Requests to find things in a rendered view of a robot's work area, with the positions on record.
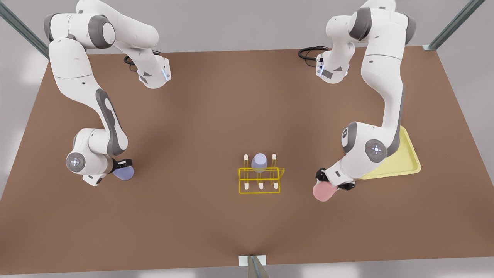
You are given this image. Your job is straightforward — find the lavender cup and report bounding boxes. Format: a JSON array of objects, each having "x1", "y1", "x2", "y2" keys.
[
  {"x1": 113, "y1": 166, "x2": 135, "y2": 181},
  {"x1": 251, "y1": 153, "x2": 268, "y2": 172}
]

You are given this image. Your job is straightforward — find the pink cup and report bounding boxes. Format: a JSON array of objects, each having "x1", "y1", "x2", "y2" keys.
[{"x1": 313, "y1": 181, "x2": 337, "y2": 202}]

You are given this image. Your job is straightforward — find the yellow tray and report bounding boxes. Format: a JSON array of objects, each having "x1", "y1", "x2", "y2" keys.
[{"x1": 362, "y1": 126, "x2": 421, "y2": 180}]

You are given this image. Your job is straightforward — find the yellow wire cup rack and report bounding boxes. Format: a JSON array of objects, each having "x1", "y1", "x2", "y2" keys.
[{"x1": 238, "y1": 154, "x2": 286, "y2": 194}]

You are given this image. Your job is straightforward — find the black cable loop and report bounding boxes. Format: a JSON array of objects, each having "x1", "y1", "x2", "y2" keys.
[
  {"x1": 124, "y1": 50, "x2": 162, "y2": 73},
  {"x1": 298, "y1": 46, "x2": 330, "y2": 66}
]

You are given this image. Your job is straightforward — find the silver frame post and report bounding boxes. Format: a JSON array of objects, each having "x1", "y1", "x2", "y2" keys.
[
  {"x1": 0, "y1": 2, "x2": 50, "y2": 59},
  {"x1": 422, "y1": 0, "x2": 486, "y2": 51},
  {"x1": 238, "y1": 255, "x2": 270, "y2": 278}
]

